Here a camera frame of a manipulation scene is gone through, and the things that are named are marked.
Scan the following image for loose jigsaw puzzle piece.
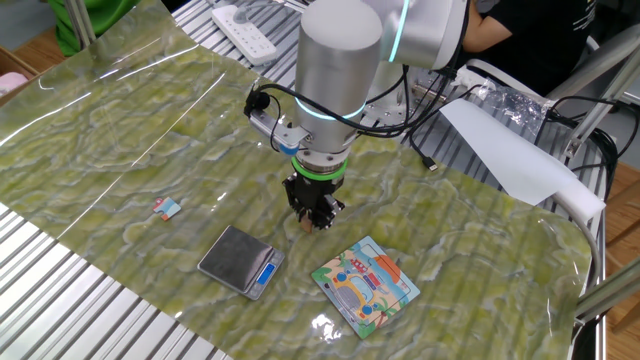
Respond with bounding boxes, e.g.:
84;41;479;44
152;196;182;221

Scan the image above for pink object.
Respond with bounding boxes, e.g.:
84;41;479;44
0;72;29;98

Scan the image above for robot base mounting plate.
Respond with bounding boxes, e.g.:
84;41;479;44
349;64;457;134

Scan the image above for white power strip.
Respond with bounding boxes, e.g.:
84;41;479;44
211;4;278;66

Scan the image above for crumpled clear plastic wrap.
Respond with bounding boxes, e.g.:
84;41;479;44
454;64;556;136

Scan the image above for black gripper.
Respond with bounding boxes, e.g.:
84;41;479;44
282;172;346;232

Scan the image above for bare person forearm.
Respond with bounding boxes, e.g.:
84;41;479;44
462;9;514;54

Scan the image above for person in black shirt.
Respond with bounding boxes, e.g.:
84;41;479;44
462;0;607;96

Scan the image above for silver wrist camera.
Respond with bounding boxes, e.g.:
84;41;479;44
248;107;312;156

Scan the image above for white curved hose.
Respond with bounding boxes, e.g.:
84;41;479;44
552;194;602;301

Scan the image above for green marble pattern mat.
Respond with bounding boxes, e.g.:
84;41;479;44
0;0;601;360

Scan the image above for aluminium frame post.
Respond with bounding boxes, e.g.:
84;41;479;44
63;0;97;50
562;47;640;159
573;255;640;324

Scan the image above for black cable bundle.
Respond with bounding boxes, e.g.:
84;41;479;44
547;94;640;201

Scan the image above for white paper sheet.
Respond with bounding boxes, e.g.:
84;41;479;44
439;97;607;224

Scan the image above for silver digital pocket scale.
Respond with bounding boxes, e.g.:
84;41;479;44
196;224;286;301

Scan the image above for black usb cable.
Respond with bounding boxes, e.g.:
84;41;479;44
407;84;481;173

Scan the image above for colourful car puzzle board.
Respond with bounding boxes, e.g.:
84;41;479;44
310;235;421;340

